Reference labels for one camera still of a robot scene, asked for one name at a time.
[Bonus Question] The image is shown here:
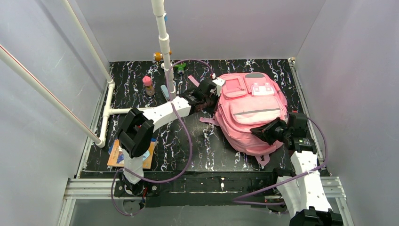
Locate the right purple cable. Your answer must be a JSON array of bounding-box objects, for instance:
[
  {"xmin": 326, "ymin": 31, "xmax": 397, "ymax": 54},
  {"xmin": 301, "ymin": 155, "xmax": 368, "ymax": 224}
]
[{"xmin": 232, "ymin": 117, "xmax": 328, "ymax": 207}]

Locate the orange bottle at wall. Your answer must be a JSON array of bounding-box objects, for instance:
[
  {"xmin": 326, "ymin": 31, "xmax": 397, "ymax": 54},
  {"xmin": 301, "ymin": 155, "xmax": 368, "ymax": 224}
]
[{"xmin": 153, "ymin": 52, "xmax": 165, "ymax": 62}]

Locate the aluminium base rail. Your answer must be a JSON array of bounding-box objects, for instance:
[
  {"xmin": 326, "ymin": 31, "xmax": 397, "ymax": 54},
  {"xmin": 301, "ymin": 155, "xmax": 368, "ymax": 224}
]
[{"xmin": 58, "ymin": 177, "xmax": 346, "ymax": 226}]

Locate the pink student backpack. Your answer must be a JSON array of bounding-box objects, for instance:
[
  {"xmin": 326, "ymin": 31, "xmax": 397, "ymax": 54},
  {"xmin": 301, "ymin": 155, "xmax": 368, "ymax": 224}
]
[{"xmin": 200, "ymin": 72, "xmax": 287, "ymax": 166}]

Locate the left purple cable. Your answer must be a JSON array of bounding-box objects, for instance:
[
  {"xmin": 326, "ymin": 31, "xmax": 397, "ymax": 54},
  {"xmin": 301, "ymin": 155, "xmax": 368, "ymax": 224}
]
[{"xmin": 111, "ymin": 59, "xmax": 216, "ymax": 217}]

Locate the green white marker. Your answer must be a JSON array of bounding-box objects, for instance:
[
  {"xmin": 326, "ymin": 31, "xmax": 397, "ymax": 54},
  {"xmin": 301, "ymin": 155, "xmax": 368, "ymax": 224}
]
[{"xmin": 173, "ymin": 63, "xmax": 187, "ymax": 76}]

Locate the blue children's book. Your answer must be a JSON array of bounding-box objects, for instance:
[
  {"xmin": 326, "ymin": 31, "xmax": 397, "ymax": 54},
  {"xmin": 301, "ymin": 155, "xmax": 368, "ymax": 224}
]
[{"xmin": 108, "ymin": 143, "xmax": 114, "ymax": 155}]

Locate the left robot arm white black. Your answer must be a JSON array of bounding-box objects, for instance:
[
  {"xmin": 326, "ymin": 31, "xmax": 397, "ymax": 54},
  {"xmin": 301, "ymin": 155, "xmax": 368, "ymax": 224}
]
[{"xmin": 116, "ymin": 79, "xmax": 224, "ymax": 185}]

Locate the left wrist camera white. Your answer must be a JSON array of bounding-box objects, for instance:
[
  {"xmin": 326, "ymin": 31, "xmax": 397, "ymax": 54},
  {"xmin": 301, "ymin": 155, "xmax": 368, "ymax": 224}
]
[{"xmin": 210, "ymin": 73, "xmax": 225, "ymax": 97}]

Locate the pink cap bottle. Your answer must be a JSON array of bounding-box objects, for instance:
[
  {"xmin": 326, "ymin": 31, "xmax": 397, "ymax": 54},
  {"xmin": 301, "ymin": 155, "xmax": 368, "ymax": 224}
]
[{"xmin": 142, "ymin": 76, "xmax": 155, "ymax": 96}]

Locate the orange children's book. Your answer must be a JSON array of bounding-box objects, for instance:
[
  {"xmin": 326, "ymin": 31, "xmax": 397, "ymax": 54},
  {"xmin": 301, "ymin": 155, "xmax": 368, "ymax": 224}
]
[{"xmin": 107, "ymin": 138, "xmax": 157, "ymax": 170}]

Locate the purple cable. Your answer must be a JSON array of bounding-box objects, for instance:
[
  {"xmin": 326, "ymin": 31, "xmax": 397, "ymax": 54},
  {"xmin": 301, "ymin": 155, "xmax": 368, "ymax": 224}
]
[
  {"xmin": 111, "ymin": 59, "xmax": 216, "ymax": 217},
  {"xmin": 232, "ymin": 117, "xmax": 328, "ymax": 207}
]

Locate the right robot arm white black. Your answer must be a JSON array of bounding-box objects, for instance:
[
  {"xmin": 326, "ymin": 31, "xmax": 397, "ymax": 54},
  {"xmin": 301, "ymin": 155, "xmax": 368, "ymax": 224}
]
[{"xmin": 251, "ymin": 112, "xmax": 343, "ymax": 226}]

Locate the white pvc pipe frame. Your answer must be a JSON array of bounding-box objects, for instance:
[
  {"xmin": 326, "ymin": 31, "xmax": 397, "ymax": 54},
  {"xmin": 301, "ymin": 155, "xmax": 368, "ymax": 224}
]
[{"xmin": 0, "ymin": 0, "xmax": 170, "ymax": 147}]

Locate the light blue eraser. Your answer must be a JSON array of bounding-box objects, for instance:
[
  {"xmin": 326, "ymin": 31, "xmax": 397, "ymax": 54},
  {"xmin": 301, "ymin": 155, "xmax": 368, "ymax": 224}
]
[{"xmin": 160, "ymin": 85, "xmax": 170, "ymax": 101}]

